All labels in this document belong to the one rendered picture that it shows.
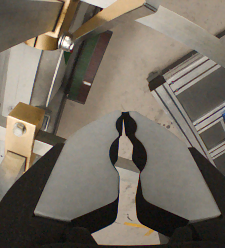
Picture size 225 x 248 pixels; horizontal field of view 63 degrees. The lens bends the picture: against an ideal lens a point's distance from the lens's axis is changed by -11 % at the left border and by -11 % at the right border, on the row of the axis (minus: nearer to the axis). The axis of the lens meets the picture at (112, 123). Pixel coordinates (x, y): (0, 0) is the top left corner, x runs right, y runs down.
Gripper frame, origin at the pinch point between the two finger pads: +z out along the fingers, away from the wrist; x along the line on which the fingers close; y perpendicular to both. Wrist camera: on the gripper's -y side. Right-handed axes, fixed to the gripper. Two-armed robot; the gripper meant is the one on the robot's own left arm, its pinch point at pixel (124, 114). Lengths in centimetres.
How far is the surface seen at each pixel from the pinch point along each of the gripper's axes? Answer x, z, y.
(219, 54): 12.8, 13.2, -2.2
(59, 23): -7.1, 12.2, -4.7
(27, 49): -22.8, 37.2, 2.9
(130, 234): 25, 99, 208
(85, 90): -6.7, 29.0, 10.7
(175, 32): 6.2, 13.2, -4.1
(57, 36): -7.3, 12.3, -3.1
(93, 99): -12, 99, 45
